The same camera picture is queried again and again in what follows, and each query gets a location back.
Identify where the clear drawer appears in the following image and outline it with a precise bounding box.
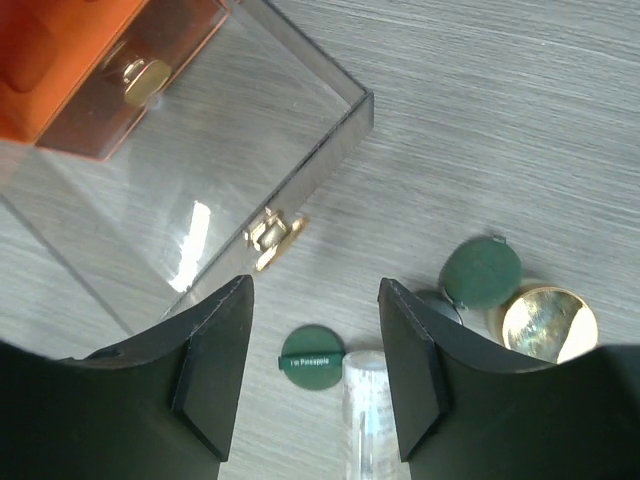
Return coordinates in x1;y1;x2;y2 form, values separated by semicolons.
37;9;228;159
1;1;374;355

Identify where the green puff with strap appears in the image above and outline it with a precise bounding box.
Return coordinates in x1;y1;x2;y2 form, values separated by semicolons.
278;324;345;391

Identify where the orange drawer organizer box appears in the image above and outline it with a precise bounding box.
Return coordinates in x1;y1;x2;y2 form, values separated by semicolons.
1;0;230;147

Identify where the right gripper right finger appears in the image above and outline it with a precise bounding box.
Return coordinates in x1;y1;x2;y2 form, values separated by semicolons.
378;278;639;479

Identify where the clear plastic tube bottle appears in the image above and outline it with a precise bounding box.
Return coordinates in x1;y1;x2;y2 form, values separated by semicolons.
343;350;400;479

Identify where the gold lid cream jar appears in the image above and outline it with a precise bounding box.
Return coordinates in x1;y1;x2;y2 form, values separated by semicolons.
485;278;599;364

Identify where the green round puff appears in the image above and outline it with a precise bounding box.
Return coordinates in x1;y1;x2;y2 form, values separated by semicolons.
440;236;523;310

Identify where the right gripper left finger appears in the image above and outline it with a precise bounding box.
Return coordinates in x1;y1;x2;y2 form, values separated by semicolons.
1;275;254;479

